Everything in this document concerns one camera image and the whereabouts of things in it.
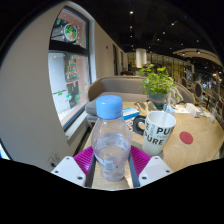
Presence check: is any window with festive stickers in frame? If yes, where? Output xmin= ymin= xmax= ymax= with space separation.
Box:
xmin=48 ymin=6 xmax=92 ymax=132

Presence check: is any group of round-backed chairs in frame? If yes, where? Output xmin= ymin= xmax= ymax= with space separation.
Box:
xmin=179 ymin=75 xmax=223 ymax=113

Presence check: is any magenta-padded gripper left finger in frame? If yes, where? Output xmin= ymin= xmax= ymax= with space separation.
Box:
xmin=50 ymin=145 xmax=98 ymax=188

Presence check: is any green potted plant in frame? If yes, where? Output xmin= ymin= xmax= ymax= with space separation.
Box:
xmin=138 ymin=63 xmax=178 ymax=110

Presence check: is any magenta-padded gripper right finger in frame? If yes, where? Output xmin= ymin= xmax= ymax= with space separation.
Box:
xmin=128 ymin=145 xmax=174 ymax=189

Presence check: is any white round pillar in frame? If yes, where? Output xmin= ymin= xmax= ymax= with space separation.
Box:
xmin=134 ymin=48 xmax=148 ymax=69

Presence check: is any white and orange carton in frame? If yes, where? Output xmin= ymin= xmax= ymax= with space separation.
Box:
xmin=185 ymin=102 xmax=203 ymax=118

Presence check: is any white wall socket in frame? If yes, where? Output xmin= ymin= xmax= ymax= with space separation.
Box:
xmin=47 ymin=153 xmax=63 ymax=168

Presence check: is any white mug with black lettering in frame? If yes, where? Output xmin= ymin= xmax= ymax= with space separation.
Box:
xmin=133 ymin=110 xmax=177 ymax=157

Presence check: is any blue and white box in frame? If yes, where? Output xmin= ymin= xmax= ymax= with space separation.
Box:
xmin=121 ymin=107 xmax=140 ymax=120

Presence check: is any flat round red coaster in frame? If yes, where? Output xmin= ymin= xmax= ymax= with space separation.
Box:
xmin=179 ymin=131 xmax=195 ymax=145

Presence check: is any group of ceiling lights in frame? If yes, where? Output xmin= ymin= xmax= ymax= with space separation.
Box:
xmin=128 ymin=9 xmax=201 ymax=54

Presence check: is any clear blue-capped water bottle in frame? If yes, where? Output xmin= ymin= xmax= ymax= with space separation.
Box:
xmin=90 ymin=94 xmax=133 ymax=183

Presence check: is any grey curved sofa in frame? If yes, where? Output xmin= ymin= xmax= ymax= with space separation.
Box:
xmin=84 ymin=75 xmax=196 ymax=123

